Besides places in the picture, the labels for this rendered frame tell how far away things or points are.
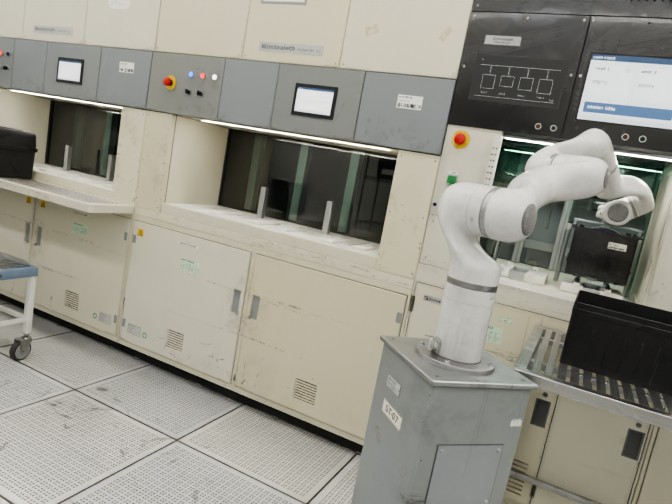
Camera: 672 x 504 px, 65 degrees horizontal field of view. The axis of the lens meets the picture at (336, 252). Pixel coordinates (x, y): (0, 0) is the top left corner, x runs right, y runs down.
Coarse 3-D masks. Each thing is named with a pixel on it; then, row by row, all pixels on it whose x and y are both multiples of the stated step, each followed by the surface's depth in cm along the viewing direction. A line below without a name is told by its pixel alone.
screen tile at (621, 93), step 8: (600, 64) 171; (592, 72) 172; (600, 72) 171; (608, 72) 170; (616, 72) 169; (632, 72) 167; (624, 80) 168; (632, 80) 167; (592, 88) 172; (600, 88) 171; (608, 88) 170; (616, 88) 169; (624, 88) 168; (592, 96) 172; (600, 96) 171; (608, 96) 170; (616, 96) 169; (624, 96) 168
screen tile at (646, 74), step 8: (640, 72) 166; (648, 72) 165; (656, 72) 164; (664, 72) 163; (640, 80) 166; (648, 80) 165; (656, 80) 164; (664, 80) 163; (632, 96) 167; (640, 96) 166; (648, 96) 166; (656, 96) 165; (664, 96) 164; (664, 104) 164
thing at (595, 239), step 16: (576, 224) 202; (608, 224) 198; (576, 240) 195; (592, 240) 193; (608, 240) 191; (624, 240) 189; (576, 256) 196; (592, 256) 194; (608, 256) 191; (624, 256) 189; (576, 272) 197; (592, 272) 194; (608, 272) 192; (624, 272) 190; (608, 288) 193
